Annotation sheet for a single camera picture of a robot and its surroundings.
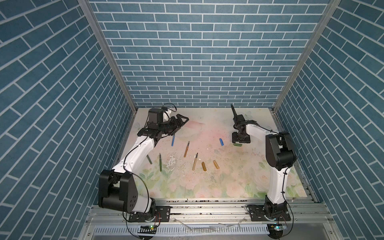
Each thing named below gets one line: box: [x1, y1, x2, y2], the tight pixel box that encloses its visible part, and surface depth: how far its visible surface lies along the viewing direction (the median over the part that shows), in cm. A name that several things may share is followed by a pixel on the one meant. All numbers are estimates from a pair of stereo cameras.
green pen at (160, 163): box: [159, 153, 163, 172], surface depth 93 cm
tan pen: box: [192, 152, 199, 171], surface depth 93 cm
